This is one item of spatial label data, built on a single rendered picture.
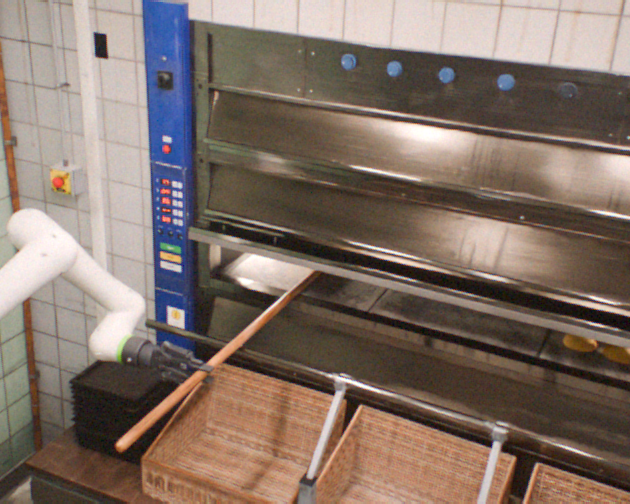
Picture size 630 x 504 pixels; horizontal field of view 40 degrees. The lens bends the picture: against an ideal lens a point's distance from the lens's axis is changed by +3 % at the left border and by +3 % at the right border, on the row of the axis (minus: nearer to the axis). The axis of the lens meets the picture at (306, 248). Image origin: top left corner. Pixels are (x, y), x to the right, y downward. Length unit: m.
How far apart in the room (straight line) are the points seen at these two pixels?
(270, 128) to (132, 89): 0.55
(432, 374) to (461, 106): 0.92
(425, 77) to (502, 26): 0.26
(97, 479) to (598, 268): 1.82
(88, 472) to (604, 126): 2.06
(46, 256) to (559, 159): 1.44
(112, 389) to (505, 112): 1.65
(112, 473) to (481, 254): 1.51
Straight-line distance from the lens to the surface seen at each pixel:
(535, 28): 2.47
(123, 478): 3.19
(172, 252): 3.16
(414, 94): 2.61
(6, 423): 3.97
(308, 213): 2.84
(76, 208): 3.42
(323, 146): 2.74
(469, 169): 2.59
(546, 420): 2.88
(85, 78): 3.19
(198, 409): 3.26
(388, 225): 2.74
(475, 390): 2.90
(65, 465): 3.28
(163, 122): 3.01
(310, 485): 2.54
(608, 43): 2.45
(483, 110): 2.56
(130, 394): 3.11
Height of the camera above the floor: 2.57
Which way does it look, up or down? 24 degrees down
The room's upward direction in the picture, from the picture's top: 3 degrees clockwise
